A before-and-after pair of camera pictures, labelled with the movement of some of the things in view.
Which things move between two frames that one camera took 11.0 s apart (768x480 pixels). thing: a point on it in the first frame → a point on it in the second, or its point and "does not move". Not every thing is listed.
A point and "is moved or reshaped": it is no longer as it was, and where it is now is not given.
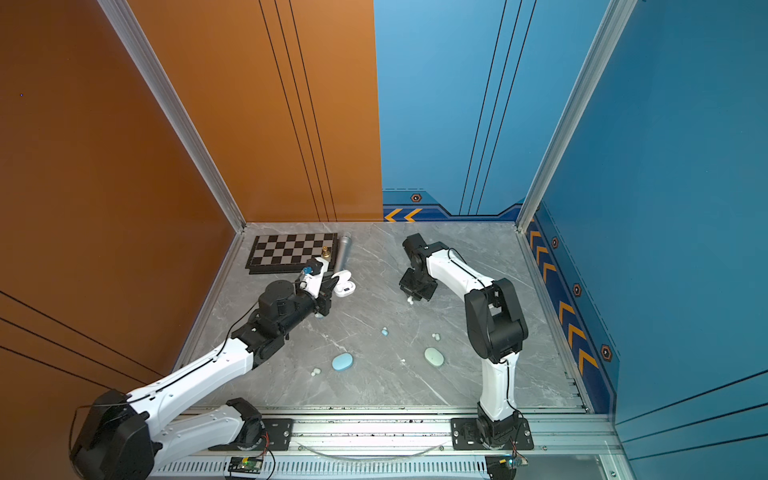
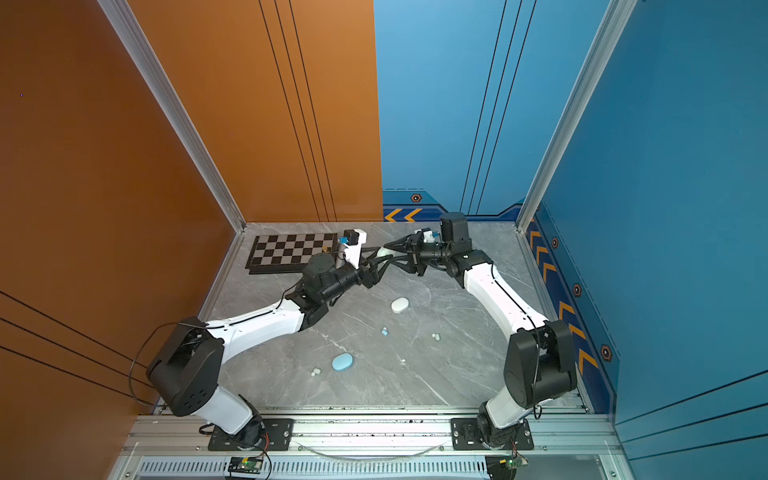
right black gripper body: (419, 288) → (417, 256)
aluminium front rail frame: (397, 444) does not move
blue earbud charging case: (342, 361) does not move
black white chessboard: (289, 254) does not move
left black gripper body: (322, 302) → (364, 277)
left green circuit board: (248, 465) does not move
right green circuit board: (514, 461) does not move
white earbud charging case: (344, 287) is moved or reshaped
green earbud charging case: (434, 356) → (382, 252)
